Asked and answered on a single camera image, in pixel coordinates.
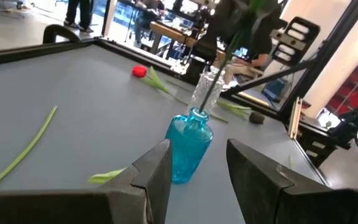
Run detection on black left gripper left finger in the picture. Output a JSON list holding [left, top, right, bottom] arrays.
[[0, 139, 172, 224]]

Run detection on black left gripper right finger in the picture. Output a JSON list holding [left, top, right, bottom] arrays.
[[226, 138, 358, 224]]

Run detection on black artificial tulip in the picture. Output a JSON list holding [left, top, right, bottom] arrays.
[[218, 101, 265, 125], [199, 0, 282, 114]]

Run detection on red artificial tulip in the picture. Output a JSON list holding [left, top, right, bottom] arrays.
[[131, 64, 229, 124]]

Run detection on blue glass vase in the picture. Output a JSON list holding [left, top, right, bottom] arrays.
[[165, 107, 214, 185]]

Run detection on clear glass vase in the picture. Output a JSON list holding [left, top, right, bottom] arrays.
[[187, 65, 226, 115]]

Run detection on wooden slats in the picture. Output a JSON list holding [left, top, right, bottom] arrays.
[[287, 96, 303, 140]]

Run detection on blue storage box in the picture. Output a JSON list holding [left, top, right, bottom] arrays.
[[261, 77, 287, 102]]

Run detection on red storage bins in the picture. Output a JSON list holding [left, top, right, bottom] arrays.
[[323, 55, 358, 134]]

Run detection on person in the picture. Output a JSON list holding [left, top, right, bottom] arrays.
[[134, 0, 166, 47], [224, 12, 287, 90], [63, 0, 94, 34]]

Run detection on black panel with white slots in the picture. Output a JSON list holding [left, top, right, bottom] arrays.
[[271, 16, 321, 67]]

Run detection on wooden desk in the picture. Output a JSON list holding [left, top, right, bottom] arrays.
[[149, 21, 226, 60]]

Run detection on black arched handle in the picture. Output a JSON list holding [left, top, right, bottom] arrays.
[[42, 24, 82, 44]]

